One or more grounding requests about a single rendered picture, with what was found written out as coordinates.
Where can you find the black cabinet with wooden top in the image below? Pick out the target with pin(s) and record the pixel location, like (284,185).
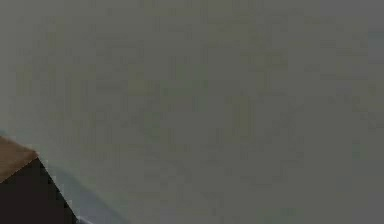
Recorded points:
(23,190)

